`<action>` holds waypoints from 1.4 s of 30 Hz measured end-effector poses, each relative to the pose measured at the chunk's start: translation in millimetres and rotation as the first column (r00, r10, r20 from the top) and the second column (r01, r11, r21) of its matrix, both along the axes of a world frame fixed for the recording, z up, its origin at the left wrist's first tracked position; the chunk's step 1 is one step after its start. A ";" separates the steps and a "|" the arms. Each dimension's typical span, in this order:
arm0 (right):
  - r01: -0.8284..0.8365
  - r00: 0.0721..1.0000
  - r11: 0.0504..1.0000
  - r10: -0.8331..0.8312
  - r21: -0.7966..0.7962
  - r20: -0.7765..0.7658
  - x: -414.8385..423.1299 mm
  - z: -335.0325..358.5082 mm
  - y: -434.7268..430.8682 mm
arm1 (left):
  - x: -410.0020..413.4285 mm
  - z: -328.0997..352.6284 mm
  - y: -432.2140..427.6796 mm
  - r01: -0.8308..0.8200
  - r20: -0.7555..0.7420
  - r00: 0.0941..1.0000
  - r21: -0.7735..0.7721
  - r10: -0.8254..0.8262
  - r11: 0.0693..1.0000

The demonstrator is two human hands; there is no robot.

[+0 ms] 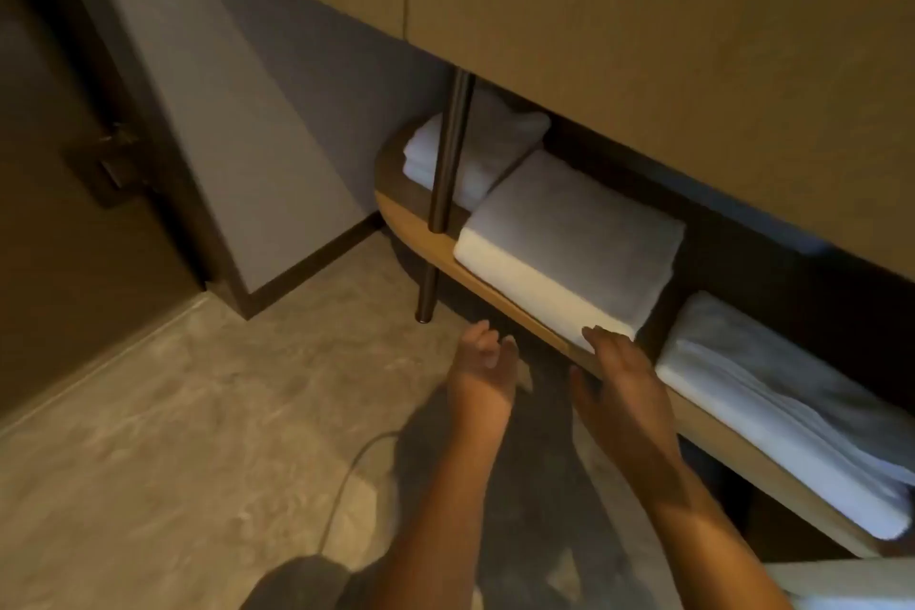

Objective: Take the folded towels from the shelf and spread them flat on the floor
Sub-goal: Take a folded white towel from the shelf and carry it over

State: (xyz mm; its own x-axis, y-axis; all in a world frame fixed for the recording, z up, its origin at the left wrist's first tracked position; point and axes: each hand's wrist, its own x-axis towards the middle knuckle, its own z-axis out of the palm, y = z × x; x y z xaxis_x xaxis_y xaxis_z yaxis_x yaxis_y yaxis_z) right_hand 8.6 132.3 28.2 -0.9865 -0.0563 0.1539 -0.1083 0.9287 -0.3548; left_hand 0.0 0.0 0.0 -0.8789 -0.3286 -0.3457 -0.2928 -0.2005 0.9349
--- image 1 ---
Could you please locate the person's left hand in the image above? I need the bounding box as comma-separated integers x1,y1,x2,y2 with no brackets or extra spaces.
446,319,519,434

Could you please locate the person's right hand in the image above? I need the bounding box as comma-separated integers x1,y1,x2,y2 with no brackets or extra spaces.
569,325,687,497

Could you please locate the wooden shelf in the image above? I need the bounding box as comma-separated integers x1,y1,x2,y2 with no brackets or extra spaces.
374,123,915,560

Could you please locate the white towel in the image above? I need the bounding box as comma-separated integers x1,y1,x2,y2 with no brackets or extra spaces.
654,291,915,541
401,87,552,212
454,148,687,354

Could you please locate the person's left forearm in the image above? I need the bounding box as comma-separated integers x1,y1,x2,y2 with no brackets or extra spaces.
355,413,516,610

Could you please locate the person's right forearm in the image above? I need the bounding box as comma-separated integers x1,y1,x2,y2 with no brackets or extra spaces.
640,466,795,610

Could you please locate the metal shelf pole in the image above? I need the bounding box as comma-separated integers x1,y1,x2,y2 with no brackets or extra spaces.
416,67,477,325

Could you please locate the brown baseboard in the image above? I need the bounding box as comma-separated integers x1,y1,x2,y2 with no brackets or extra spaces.
207,209,387,321

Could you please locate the wooden cabinet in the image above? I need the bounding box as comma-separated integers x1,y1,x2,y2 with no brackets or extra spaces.
168,0,915,282

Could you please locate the metal door latch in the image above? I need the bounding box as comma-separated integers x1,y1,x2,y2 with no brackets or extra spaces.
68,123,152,211

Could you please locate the brown door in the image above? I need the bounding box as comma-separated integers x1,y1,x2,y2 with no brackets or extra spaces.
0,0,209,417

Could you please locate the dark brown door frame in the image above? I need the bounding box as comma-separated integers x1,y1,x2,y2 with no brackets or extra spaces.
39,0,241,300

